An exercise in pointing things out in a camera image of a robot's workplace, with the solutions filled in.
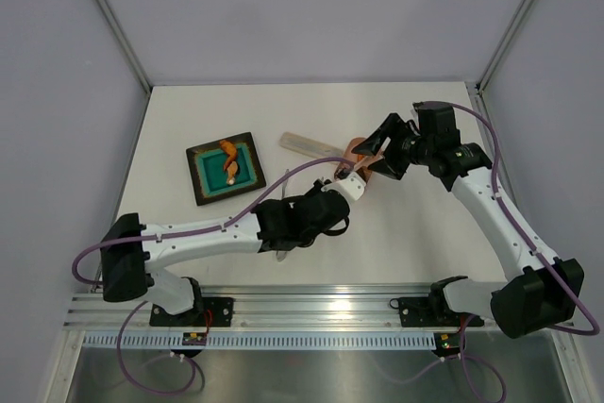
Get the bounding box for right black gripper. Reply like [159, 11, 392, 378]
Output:
[352, 113, 434, 180]

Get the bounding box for right frame post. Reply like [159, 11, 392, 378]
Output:
[475, 0, 538, 96]

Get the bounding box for metal tongs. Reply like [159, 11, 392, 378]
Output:
[275, 179, 289, 262]

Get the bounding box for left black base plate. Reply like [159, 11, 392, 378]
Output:
[149, 296, 235, 327]

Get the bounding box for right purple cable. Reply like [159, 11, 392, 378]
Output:
[377, 100, 600, 403]

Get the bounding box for purple cable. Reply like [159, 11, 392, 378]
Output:
[71, 156, 355, 399]
[377, 100, 600, 403]

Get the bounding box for aluminium mounting rail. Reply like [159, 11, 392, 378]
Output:
[62, 284, 429, 331]

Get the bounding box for pink lunch box base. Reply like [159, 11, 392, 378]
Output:
[343, 137, 365, 163]

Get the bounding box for black teal food tray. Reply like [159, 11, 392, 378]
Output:
[186, 132, 266, 207]

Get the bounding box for left frame post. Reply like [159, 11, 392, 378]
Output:
[92, 0, 153, 98]

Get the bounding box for pink lunch box lid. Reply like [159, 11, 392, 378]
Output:
[333, 156, 381, 183]

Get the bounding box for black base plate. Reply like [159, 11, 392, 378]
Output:
[389, 296, 468, 328]
[149, 296, 235, 327]

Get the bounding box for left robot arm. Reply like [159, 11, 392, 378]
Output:
[100, 184, 353, 326]

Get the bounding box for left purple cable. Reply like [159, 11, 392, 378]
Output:
[71, 156, 355, 399]

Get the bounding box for frame post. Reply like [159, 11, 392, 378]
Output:
[92, 0, 153, 98]
[475, 0, 538, 96]

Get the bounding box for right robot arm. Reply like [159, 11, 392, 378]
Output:
[352, 101, 584, 339]

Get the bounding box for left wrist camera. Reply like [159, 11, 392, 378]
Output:
[328, 174, 366, 204]

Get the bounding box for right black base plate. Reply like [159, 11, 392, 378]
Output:
[389, 296, 468, 328]

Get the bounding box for white slotted cable duct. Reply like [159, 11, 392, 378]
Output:
[83, 331, 436, 351]

